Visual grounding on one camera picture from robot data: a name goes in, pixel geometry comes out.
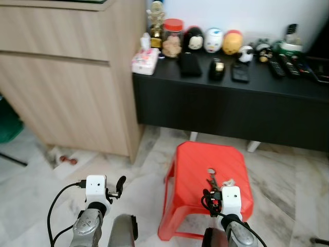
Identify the dark key bunch with ring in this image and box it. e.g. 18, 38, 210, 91
207, 167, 220, 190

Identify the red plastic stool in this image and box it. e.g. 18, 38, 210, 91
157, 141, 254, 242

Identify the small red dumbbell toy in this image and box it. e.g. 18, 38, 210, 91
60, 155, 78, 166

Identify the black low sideboard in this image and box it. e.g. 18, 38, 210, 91
132, 49, 329, 153

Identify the thin black rod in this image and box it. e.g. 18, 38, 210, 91
0, 151, 29, 167

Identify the light wooden cabinet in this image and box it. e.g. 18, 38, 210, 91
0, 0, 148, 163

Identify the pink tissue pack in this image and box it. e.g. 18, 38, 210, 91
131, 32, 160, 76

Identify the dark green object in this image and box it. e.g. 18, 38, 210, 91
0, 95, 24, 144

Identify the black tape dispenser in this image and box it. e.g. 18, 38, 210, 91
208, 58, 226, 82

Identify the small flat black pouch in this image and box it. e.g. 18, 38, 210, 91
231, 61, 251, 83

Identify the black wallet case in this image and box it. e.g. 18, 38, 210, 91
178, 52, 203, 78

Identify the black remote control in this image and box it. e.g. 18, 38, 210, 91
281, 54, 302, 78
267, 59, 286, 79

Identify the small panda figurine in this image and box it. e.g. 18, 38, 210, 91
237, 45, 255, 64

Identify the clear jar with red lid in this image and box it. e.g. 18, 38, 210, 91
162, 19, 185, 59

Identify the small dark figurine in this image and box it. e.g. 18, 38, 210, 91
255, 42, 273, 64

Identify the yellow round figurine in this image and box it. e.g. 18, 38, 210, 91
222, 29, 244, 56

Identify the black white-faced round figurine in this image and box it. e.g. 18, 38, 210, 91
183, 26, 206, 51

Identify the flat black device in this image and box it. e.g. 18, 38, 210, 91
302, 56, 329, 84

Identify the gold trophy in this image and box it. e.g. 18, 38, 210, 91
148, 0, 166, 50

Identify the green white container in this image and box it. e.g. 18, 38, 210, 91
272, 39, 304, 55

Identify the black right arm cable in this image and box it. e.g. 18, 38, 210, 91
201, 192, 268, 247

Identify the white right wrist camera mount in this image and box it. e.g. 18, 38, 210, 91
221, 186, 243, 217

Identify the black floor cable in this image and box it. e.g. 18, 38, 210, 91
310, 237, 329, 246

